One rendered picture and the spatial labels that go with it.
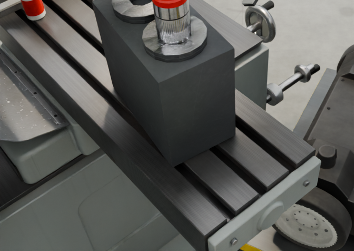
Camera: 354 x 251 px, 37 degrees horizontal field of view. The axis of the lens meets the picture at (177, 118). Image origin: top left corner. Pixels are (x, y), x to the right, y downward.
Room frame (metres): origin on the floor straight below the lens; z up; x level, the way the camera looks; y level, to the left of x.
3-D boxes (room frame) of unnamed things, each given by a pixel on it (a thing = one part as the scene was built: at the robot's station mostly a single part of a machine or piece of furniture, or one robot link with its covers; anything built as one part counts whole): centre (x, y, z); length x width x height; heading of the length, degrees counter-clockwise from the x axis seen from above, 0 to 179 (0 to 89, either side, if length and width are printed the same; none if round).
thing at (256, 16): (1.16, -0.24, 0.64); 0.16 x 0.12 x 0.12; 123
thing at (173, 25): (0.58, -0.01, 1.17); 0.05 x 0.05 x 0.06
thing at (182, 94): (0.62, 0.01, 1.04); 0.22 x 0.12 x 0.20; 24
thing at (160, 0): (0.58, -0.01, 1.20); 0.05 x 0.05 x 0.01
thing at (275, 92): (1.06, -0.34, 0.52); 0.22 x 0.06 x 0.06; 123
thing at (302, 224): (0.63, -0.27, 0.50); 0.20 x 0.05 x 0.20; 55
